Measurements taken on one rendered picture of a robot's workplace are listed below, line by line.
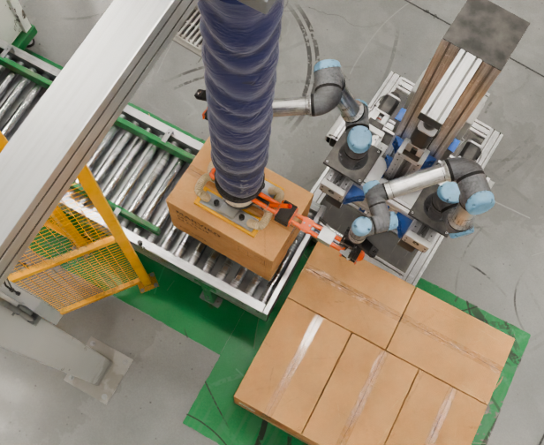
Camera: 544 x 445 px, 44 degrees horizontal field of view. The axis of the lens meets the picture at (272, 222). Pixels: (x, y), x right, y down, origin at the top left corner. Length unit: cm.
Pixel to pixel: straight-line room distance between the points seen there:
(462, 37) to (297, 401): 199
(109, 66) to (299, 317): 257
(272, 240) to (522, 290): 198
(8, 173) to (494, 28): 197
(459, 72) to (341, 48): 247
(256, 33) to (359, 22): 331
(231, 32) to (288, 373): 220
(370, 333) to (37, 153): 272
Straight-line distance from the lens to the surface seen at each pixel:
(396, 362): 371
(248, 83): 205
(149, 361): 420
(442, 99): 251
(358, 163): 338
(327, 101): 288
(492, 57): 265
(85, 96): 127
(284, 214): 307
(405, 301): 377
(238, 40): 185
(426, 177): 283
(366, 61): 495
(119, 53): 130
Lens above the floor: 413
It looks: 72 degrees down
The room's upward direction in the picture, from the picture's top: 8 degrees clockwise
